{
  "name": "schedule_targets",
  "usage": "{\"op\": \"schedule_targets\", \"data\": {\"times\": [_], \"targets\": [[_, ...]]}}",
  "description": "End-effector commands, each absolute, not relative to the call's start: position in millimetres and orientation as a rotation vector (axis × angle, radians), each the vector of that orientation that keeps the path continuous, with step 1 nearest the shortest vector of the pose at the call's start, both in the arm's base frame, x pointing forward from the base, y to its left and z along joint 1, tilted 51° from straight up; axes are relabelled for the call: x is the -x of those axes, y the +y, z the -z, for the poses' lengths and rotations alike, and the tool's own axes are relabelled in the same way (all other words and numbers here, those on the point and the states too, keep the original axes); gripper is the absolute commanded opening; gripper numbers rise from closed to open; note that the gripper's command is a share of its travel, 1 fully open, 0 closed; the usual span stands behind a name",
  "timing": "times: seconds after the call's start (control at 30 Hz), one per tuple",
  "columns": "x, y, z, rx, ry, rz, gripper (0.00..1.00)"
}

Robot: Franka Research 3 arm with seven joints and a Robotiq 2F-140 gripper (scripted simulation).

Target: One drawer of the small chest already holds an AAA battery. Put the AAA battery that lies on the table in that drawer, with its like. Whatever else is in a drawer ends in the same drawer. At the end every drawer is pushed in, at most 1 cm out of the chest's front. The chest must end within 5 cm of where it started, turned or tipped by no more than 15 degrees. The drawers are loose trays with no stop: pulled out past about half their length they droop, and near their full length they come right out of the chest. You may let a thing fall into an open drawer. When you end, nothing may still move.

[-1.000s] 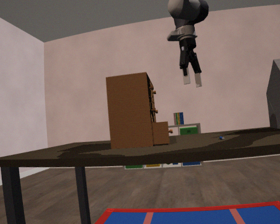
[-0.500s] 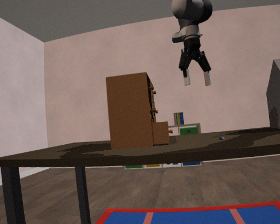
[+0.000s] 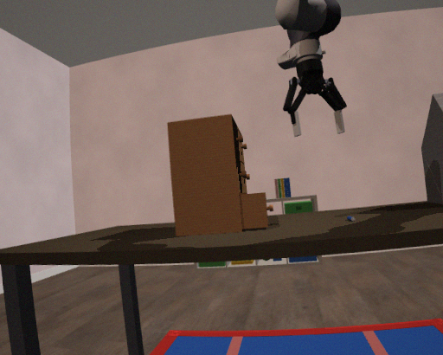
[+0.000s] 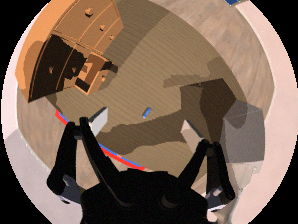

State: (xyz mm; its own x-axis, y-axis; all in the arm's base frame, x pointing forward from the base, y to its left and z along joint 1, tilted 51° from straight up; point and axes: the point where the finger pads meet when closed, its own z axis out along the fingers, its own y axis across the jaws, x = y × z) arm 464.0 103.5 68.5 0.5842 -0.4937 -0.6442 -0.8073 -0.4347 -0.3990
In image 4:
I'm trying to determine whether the brown wooden chest of drawers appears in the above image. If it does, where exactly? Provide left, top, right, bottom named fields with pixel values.
left=15, top=0, right=124, bottom=103

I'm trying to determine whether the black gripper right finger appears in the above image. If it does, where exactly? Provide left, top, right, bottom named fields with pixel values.
left=161, top=119, right=235, bottom=212

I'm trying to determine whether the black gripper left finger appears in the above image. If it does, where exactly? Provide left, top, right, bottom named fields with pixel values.
left=46, top=107, right=139, bottom=207

